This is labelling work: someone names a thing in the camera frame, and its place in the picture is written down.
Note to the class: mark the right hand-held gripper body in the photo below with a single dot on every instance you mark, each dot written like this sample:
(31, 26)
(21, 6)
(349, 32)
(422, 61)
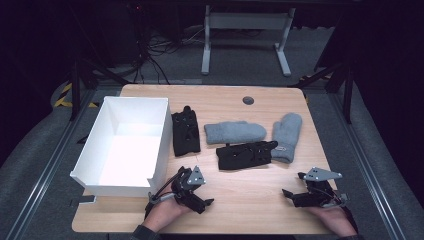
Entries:
(320, 175)

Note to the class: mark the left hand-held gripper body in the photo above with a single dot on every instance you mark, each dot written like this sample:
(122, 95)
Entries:
(196, 176)

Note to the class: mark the black glove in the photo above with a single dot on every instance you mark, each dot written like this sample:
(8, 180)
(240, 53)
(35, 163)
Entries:
(185, 133)
(240, 156)

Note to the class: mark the grey mitten with label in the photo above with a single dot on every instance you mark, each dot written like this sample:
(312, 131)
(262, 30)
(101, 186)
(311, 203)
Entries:
(286, 133)

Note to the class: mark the plain grey mitten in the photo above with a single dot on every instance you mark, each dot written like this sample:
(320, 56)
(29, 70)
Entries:
(233, 132)

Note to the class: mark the white storage box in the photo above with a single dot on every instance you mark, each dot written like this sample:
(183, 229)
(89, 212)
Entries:
(126, 156)

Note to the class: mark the person's left hand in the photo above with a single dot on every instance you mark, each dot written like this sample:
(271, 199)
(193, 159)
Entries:
(163, 211)

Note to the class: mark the person's right hand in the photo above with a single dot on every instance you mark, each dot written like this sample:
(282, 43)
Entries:
(333, 220)

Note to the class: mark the black metal stand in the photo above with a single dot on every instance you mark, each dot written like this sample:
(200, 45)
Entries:
(75, 90)
(348, 96)

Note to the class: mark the grey round table grommet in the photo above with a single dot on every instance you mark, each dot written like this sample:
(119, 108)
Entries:
(248, 100)

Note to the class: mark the grey tape strip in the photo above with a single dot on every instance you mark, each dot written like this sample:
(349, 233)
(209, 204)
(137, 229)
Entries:
(85, 200)

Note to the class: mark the yellow black hazard tape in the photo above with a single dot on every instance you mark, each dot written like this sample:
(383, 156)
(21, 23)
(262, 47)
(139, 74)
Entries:
(61, 100)

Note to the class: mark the dark equipment cabinet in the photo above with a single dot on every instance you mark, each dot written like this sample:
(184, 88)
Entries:
(120, 33)

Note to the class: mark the white metal stand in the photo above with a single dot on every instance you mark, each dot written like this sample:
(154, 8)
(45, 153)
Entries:
(246, 20)

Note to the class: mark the aluminium floor rail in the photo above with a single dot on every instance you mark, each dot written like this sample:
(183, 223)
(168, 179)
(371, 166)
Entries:
(363, 166)
(51, 165)

